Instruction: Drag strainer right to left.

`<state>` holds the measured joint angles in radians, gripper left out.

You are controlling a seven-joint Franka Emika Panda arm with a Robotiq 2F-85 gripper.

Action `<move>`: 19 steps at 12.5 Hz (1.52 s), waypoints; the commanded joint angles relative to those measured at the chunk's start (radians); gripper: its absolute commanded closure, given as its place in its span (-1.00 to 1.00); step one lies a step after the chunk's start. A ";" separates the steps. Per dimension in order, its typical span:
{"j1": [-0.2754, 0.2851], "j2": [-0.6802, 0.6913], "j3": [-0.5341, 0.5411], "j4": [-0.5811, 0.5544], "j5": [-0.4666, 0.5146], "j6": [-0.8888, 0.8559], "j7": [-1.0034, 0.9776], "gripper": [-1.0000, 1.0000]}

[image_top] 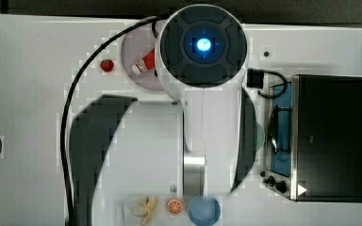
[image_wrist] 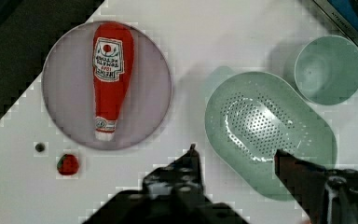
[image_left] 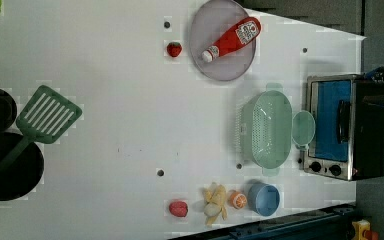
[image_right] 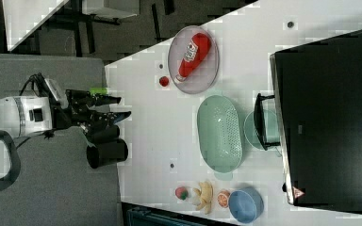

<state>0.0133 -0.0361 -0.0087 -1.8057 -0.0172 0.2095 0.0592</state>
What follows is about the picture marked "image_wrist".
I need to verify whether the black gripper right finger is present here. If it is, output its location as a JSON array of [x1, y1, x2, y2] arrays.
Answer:
[[274, 149, 358, 224]]

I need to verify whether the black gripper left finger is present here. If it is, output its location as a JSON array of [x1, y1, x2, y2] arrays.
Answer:
[[83, 144, 248, 224]]

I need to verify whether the green plastic strainer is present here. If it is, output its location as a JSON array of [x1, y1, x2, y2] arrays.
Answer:
[[204, 66, 337, 201]]

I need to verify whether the red toy strawberry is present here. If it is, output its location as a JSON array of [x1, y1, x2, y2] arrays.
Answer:
[[57, 154, 79, 175]]

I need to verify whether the green plastic cup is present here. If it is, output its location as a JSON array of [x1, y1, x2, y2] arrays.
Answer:
[[283, 35, 358, 105]]

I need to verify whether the clear round plate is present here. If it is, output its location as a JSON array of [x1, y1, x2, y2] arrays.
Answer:
[[42, 21, 172, 150]]

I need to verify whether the red plush ketchup bottle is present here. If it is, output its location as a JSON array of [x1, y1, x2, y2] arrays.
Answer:
[[92, 22, 134, 141]]

